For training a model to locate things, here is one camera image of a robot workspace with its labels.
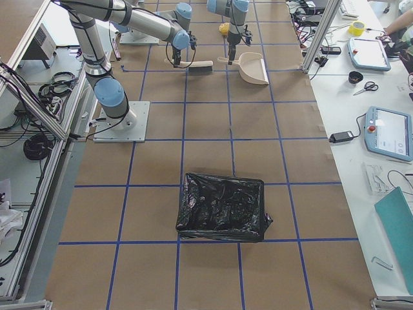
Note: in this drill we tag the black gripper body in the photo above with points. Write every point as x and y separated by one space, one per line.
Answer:
176 52
231 41

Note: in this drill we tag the yellow trash piece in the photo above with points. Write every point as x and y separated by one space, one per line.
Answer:
224 29

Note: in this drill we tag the beige hand brush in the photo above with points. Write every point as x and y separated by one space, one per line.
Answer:
193 67

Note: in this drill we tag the beige plastic dustpan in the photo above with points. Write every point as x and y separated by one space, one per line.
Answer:
252 68

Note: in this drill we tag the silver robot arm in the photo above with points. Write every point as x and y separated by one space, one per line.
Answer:
236 11
168 26

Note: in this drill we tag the bin with black bag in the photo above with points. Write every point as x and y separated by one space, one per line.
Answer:
222 208

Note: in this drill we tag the yellow tape roll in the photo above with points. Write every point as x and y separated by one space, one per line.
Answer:
356 28

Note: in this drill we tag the black tape roll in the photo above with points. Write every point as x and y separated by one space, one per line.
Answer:
355 77

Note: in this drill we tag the blue teach pendant far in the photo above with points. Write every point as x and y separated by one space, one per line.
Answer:
368 54

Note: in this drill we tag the blue teach pendant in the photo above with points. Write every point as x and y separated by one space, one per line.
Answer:
389 132
368 54

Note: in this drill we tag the black power adapter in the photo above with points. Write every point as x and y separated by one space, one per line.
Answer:
340 137

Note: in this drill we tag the black scissors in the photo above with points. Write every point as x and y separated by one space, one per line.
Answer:
369 86

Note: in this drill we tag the blue teach pendant near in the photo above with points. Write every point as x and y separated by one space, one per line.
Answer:
389 132

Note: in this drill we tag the teal folder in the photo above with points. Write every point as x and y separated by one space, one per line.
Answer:
396 219

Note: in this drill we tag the white crumpled cloth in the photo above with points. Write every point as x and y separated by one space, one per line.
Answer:
11 219

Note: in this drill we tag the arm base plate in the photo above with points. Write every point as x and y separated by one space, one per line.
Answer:
132 128
137 38

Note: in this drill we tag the aluminium frame post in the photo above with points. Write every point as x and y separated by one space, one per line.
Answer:
326 20

